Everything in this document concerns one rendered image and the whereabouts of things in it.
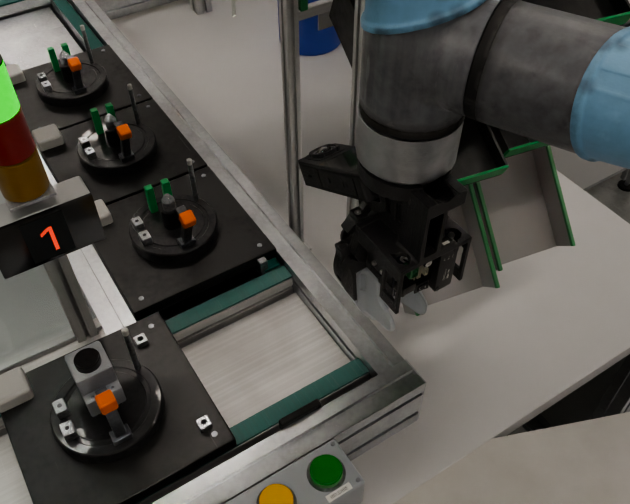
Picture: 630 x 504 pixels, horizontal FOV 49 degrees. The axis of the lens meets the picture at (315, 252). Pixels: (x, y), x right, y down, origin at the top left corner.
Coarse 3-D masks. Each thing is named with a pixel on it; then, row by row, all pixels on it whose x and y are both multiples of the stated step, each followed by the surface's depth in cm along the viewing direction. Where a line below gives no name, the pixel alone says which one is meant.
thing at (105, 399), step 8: (96, 392) 80; (104, 392) 78; (96, 400) 78; (104, 400) 77; (112, 400) 77; (104, 408) 77; (112, 408) 78; (112, 416) 79; (112, 424) 80; (120, 424) 81; (112, 432) 82; (120, 432) 82
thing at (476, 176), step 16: (336, 0) 87; (352, 0) 83; (336, 16) 88; (352, 16) 83; (336, 32) 90; (352, 32) 85; (352, 48) 86; (464, 128) 88; (480, 128) 87; (464, 144) 87; (480, 144) 87; (496, 144) 85; (464, 160) 86; (480, 160) 86; (496, 160) 86; (464, 176) 85; (480, 176) 84
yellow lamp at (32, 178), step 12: (36, 156) 71; (0, 168) 69; (12, 168) 69; (24, 168) 70; (36, 168) 71; (0, 180) 71; (12, 180) 70; (24, 180) 71; (36, 180) 72; (48, 180) 74; (12, 192) 72; (24, 192) 72; (36, 192) 73
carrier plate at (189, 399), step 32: (160, 320) 98; (128, 352) 95; (160, 352) 95; (32, 384) 91; (160, 384) 91; (192, 384) 91; (32, 416) 88; (192, 416) 88; (32, 448) 85; (160, 448) 85; (192, 448) 85; (224, 448) 86; (32, 480) 82; (64, 480) 82; (96, 480) 82; (128, 480) 82; (160, 480) 82
